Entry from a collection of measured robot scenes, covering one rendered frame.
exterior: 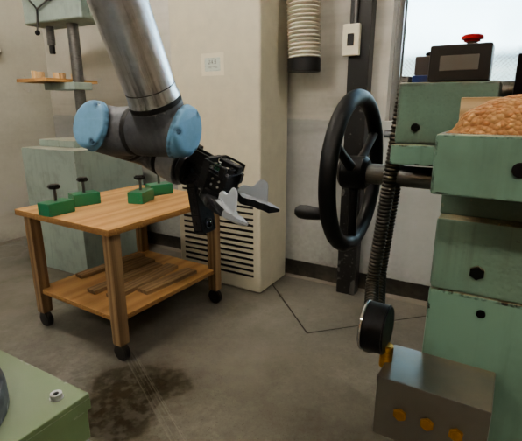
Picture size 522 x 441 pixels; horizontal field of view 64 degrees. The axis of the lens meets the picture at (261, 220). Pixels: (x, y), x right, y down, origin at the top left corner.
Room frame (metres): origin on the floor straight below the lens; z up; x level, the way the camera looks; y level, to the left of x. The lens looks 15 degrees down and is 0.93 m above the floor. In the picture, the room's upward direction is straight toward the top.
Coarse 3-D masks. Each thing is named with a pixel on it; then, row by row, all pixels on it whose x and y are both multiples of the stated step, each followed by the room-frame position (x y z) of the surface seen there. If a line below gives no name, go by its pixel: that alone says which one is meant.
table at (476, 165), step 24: (408, 144) 0.64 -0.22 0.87; (432, 144) 0.64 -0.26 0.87; (456, 144) 0.41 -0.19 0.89; (480, 144) 0.40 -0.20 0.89; (504, 144) 0.38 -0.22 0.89; (456, 168) 0.40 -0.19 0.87; (480, 168) 0.39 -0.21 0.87; (504, 168) 0.38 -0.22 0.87; (432, 192) 0.42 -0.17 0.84; (456, 192) 0.40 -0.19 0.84; (480, 192) 0.39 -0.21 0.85; (504, 192) 0.38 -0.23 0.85
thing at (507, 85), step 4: (520, 56) 0.60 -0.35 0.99; (520, 60) 0.60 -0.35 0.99; (520, 64) 0.60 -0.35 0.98; (520, 68) 0.60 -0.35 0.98; (516, 72) 0.61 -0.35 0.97; (520, 72) 0.60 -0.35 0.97; (516, 76) 0.61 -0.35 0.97; (520, 76) 0.60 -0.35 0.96; (500, 80) 0.65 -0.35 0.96; (504, 80) 0.65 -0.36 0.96; (508, 80) 0.64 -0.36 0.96; (512, 80) 0.64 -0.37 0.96; (516, 80) 0.60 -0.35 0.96; (520, 80) 0.60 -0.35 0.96; (504, 84) 0.64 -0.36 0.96; (508, 84) 0.64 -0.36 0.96; (512, 84) 0.64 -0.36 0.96; (516, 84) 0.60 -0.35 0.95; (520, 84) 0.60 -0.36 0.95; (504, 88) 0.64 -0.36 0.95; (508, 88) 0.64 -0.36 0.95; (512, 88) 0.63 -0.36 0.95; (516, 88) 0.60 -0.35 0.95; (520, 88) 0.60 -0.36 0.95; (504, 92) 0.64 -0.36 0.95; (508, 92) 0.64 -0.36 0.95; (512, 92) 0.64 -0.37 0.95; (516, 92) 0.60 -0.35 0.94; (520, 92) 0.60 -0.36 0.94
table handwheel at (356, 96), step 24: (360, 96) 0.72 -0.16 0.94; (336, 120) 0.66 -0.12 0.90; (336, 144) 0.64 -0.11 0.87; (336, 168) 0.64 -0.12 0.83; (360, 168) 0.72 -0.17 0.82; (408, 168) 0.70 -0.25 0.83; (432, 168) 0.68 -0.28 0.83; (336, 216) 0.65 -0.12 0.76; (360, 216) 0.81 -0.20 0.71; (336, 240) 0.67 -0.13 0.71; (360, 240) 0.76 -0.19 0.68
